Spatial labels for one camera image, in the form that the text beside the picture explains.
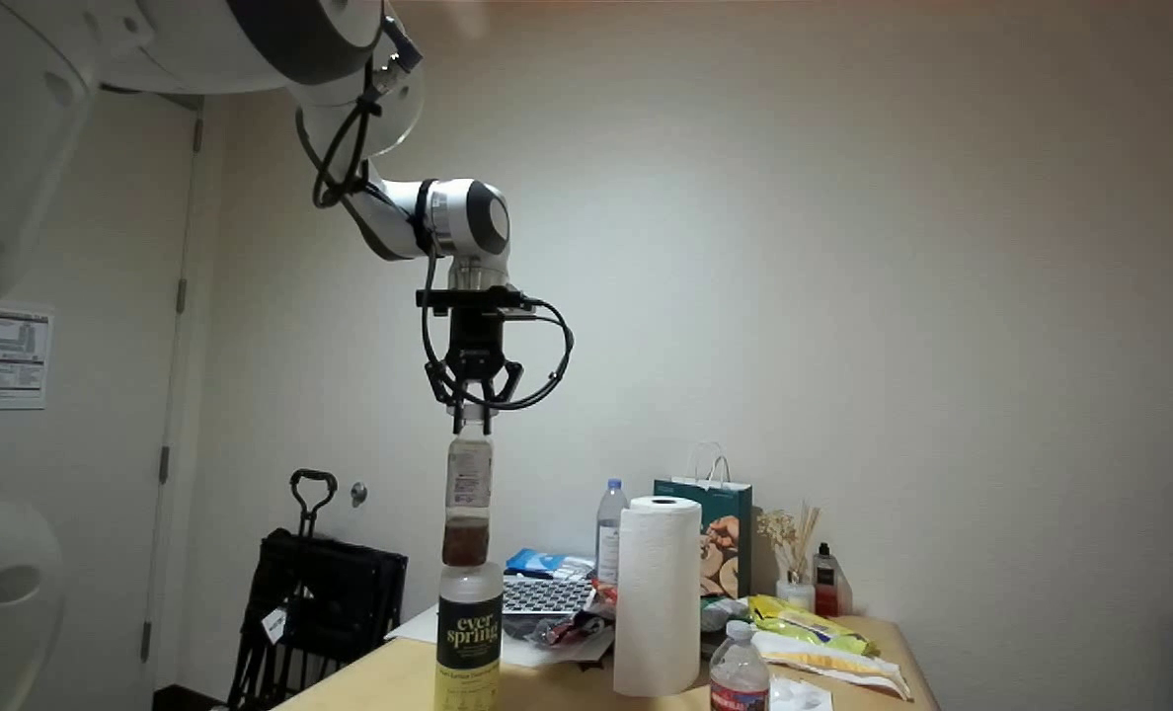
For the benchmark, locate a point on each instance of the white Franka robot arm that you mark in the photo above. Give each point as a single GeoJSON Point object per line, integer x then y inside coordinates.
{"type": "Point", "coordinates": [460, 217]}

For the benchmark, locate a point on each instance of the beige plastic bag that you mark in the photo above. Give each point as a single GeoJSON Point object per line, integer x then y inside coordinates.
{"type": "Point", "coordinates": [842, 669]}

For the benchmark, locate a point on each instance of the small clear white-capped bottle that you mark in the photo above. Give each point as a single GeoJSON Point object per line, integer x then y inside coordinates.
{"type": "Point", "coordinates": [469, 494]}

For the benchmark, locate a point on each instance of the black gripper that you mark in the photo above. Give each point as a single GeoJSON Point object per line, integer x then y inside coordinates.
{"type": "Point", "coordinates": [478, 350]}

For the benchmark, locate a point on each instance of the small red bottle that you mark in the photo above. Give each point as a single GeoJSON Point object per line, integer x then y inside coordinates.
{"type": "Point", "coordinates": [829, 586]}

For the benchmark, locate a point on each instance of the red-label clear water bottle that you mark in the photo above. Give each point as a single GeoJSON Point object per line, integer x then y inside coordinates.
{"type": "Point", "coordinates": [742, 671]}

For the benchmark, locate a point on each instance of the green paper gift bag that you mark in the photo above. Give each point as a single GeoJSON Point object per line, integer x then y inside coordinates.
{"type": "Point", "coordinates": [729, 533]}

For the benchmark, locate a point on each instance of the yellow plastic packet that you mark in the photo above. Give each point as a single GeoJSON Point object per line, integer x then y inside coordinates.
{"type": "Point", "coordinates": [805, 625]}

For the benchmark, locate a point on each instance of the wrapped plastic cutlery packet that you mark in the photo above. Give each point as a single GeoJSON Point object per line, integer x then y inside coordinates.
{"type": "Point", "coordinates": [801, 695]}

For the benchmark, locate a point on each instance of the grey keyboard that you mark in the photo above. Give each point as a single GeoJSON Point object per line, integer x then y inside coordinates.
{"type": "Point", "coordinates": [544, 603]}

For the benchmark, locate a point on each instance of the white paper towel roll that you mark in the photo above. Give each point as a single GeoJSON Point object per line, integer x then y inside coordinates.
{"type": "Point", "coordinates": [657, 595]}

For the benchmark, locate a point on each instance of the blue-capped clear water bottle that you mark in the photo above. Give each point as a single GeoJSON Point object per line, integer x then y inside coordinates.
{"type": "Point", "coordinates": [609, 533]}

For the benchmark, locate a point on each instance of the blue snack packet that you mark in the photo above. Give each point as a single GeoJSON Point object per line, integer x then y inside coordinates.
{"type": "Point", "coordinates": [536, 561]}

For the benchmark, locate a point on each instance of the black folding crate cart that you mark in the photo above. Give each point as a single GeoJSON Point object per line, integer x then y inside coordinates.
{"type": "Point", "coordinates": [315, 612]}

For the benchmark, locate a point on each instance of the yellow ever spring bottle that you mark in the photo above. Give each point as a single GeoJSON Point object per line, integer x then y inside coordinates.
{"type": "Point", "coordinates": [469, 636]}

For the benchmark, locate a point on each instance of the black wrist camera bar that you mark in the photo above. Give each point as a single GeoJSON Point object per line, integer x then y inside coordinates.
{"type": "Point", "coordinates": [472, 300]}

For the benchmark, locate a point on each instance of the reed diffuser jar with sticks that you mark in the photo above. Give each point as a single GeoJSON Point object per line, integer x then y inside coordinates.
{"type": "Point", "coordinates": [792, 560]}

